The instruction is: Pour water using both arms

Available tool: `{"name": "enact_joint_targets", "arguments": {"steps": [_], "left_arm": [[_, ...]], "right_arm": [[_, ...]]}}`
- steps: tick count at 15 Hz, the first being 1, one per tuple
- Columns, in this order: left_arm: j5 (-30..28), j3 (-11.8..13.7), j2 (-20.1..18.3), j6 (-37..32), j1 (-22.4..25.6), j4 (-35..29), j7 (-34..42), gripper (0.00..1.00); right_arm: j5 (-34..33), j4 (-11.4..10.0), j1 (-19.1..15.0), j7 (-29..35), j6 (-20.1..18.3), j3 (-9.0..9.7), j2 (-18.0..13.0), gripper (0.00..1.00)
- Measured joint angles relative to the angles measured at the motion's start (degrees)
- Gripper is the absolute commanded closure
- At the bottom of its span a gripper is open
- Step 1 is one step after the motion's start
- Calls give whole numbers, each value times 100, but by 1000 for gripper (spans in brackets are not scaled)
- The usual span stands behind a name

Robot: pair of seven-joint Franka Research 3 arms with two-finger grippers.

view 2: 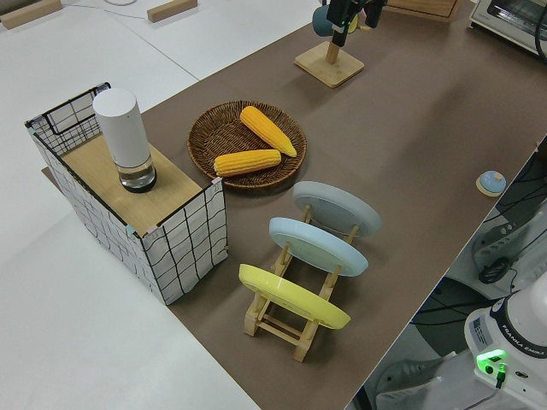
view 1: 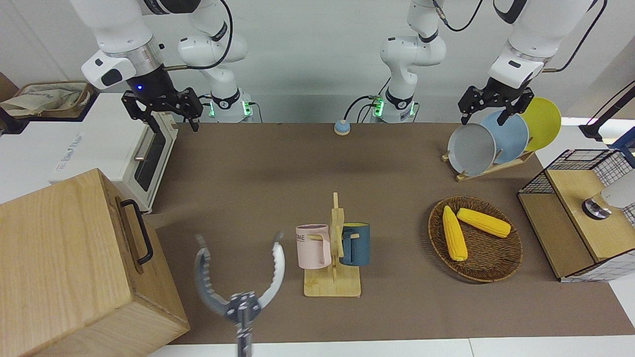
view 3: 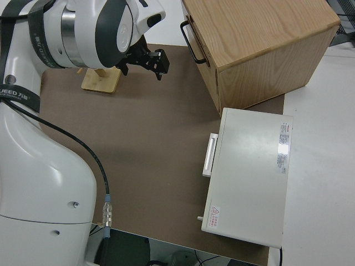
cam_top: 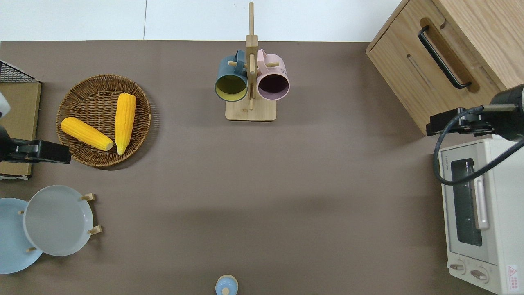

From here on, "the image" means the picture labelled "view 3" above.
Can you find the brown table mat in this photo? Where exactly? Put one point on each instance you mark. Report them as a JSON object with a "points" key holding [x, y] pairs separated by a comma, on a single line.
{"points": [[152, 138]]}

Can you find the wooden cabinet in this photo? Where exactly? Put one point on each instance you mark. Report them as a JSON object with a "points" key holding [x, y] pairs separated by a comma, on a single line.
{"points": [[263, 41]]}

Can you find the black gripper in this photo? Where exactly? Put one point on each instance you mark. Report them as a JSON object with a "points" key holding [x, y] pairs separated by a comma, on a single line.
{"points": [[138, 55]]}

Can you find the wooden mug tree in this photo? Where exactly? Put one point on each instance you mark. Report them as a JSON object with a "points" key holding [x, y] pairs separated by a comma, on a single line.
{"points": [[100, 83]]}

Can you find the white toaster oven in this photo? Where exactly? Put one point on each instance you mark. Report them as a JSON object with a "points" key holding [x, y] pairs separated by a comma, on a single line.
{"points": [[249, 180]]}

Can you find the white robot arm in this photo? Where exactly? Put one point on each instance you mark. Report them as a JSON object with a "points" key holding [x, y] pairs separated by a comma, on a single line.
{"points": [[41, 180]]}

